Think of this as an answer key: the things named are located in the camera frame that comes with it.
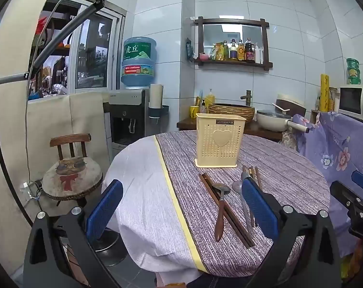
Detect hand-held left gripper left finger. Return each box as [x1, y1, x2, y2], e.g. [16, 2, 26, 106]
[23, 179, 124, 288]

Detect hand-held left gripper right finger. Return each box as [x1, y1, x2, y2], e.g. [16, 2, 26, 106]
[241, 177, 342, 288]

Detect wooden handled spoon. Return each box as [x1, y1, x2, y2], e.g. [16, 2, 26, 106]
[212, 182, 231, 242]

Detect cream plastic utensil holder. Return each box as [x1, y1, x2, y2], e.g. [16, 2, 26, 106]
[194, 113, 247, 168]

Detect round metal base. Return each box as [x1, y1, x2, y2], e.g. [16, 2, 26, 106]
[91, 227, 122, 252]

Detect purple floral cloth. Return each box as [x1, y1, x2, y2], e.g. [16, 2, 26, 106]
[292, 111, 363, 257]

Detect white tablecloth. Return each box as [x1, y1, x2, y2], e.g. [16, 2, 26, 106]
[103, 135, 206, 280]

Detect purple woven tablecloth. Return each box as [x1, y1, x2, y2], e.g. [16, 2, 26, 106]
[155, 130, 331, 274]

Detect paisley cloth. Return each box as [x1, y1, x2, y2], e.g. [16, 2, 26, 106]
[281, 128, 300, 152]

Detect wooden chair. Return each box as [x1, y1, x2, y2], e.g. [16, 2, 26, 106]
[49, 133, 92, 209]

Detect white microwave oven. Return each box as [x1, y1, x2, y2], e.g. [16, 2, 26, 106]
[338, 85, 363, 124]

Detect white power adapter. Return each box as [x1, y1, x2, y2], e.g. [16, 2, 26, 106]
[20, 181, 43, 201]

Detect white lidded frying pan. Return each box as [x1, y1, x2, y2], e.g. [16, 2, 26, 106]
[256, 109, 310, 134]

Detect grey water dispenser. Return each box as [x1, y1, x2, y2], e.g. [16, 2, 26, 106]
[108, 88, 150, 156]

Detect tall yellow packet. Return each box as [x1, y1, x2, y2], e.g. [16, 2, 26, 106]
[320, 74, 331, 112]

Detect wicker wash basin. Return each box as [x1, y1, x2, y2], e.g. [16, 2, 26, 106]
[208, 103, 256, 124]

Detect brown white rice cooker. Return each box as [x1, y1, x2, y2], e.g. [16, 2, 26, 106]
[272, 94, 307, 118]

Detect beige cloth cover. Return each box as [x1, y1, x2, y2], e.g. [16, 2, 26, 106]
[0, 91, 111, 246]

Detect green canisters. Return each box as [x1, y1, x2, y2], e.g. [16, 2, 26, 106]
[346, 58, 362, 85]

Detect blue-grey roll holder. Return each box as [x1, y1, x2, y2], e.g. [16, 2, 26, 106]
[148, 105, 170, 119]

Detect dark wooden counter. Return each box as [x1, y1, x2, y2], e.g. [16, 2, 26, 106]
[177, 117, 284, 141]

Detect paper towel roll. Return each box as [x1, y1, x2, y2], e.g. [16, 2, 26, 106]
[150, 84, 164, 110]

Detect cluttered storage shelf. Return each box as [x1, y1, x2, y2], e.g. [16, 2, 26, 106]
[28, 0, 80, 99]

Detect blue water bottle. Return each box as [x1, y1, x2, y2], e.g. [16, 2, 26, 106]
[121, 37, 157, 90]

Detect aluminium framed window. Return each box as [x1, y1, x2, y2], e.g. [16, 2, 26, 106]
[70, 3, 123, 90]

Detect dark soy sauce bottle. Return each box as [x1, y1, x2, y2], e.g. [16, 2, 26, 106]
[244, 38, 255, 62]

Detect yellow seasoning packet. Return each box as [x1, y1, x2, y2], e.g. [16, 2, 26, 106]
[212, 43, 224, 61]

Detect wooden framed mirror shelf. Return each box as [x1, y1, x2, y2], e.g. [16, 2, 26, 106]
[194, 16, 273, 71]

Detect black boom stand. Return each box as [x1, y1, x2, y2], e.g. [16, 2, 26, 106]
[0, 0, 116, 229]

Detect white cable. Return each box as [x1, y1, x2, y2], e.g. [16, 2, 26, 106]
[20, 0, 68, 192]

